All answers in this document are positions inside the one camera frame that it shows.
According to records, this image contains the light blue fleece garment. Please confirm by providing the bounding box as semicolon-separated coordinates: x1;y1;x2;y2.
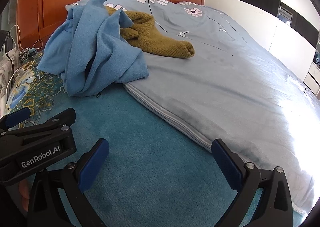
37;0;149;97

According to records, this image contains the left hand in glove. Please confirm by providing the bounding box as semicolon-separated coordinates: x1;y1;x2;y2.
18;179;30;212

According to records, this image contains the teal floral plush blanket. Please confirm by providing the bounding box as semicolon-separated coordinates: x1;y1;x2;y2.
11;53;236;226

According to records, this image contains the olive knitted sweater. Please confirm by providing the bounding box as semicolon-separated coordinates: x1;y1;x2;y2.
120;11;195;59

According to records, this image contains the light blue floral duvet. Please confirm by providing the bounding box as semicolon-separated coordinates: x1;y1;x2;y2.
64;0;320;217

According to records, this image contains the white and black wardrobe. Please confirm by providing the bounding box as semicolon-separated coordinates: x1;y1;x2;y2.
204;0;319;93

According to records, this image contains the white charging cable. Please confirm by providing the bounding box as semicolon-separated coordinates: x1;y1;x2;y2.
4;24;43;107

